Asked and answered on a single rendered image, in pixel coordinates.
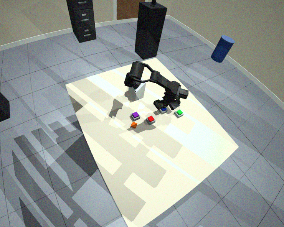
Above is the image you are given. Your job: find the orange block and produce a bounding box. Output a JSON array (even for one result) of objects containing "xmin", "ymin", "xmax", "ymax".
[{"xmin": 131, "ymin": 122, "xmax": 137, "ymax": 128}]

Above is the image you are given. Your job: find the red button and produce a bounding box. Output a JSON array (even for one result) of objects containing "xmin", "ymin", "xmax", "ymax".
[{"xmin": 146, "ymin": 116, "xmax": 156, "ymax": 125}]

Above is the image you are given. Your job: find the blue button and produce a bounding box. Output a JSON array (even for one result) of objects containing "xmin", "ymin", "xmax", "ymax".
[{"xmin": 159, "ymin": 108, "xmax": 168, "ymax": 114}]

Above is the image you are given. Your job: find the purple button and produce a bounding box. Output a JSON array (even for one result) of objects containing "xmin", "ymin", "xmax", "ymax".
[{"xmin": 130, "ymin": 112, "xmax": 140, "ymax": 121}]

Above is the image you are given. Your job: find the green button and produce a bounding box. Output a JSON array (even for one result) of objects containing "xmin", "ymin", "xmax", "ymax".
[{"xmin": 174, "ymin": 109, "xmax": 183, "ymax": 118}]

